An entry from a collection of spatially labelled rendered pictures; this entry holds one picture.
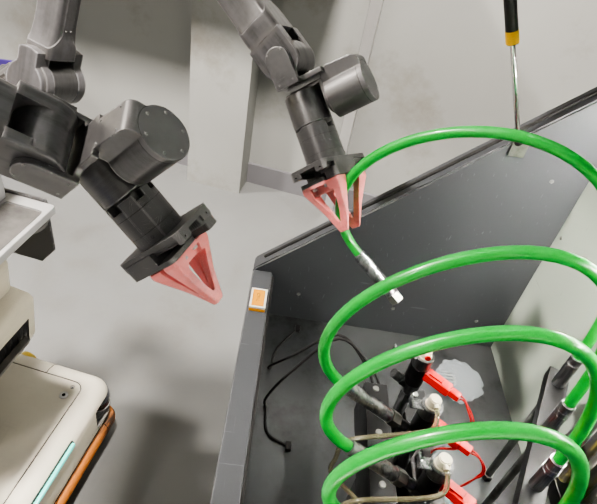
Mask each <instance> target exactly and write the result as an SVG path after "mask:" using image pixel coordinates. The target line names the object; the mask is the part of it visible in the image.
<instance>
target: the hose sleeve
mask: <svg viewBox="0 0 597 504"><path fill-rule="evenodd" d="M354 258H355V259H356V260H357V262H358V263H359V265H361V266H362V268H363V269H364V270H365V271H366V273H367V274H368V275H369V276H370V277H371V279H372V280H373V281H374V282H375V283H378V282H380V281H382V280H384V279H385V278H386V277H385V275H384V274H383V273H382V272H381V271H380V269H379V268H378V267H377V266H376V264H375V263H374V262H373V260H372V259H371V258H370V257H369V255H367V253H366V252H365V251H364V250H362V252H361V253H360V254H359V255H358V256H355V257H354ZM395 290H396V289H394V290H392V291H390V292H388V293H386V294H385V296H387V297H389V296H391V295H393V294H394V293H395Z"/></svg>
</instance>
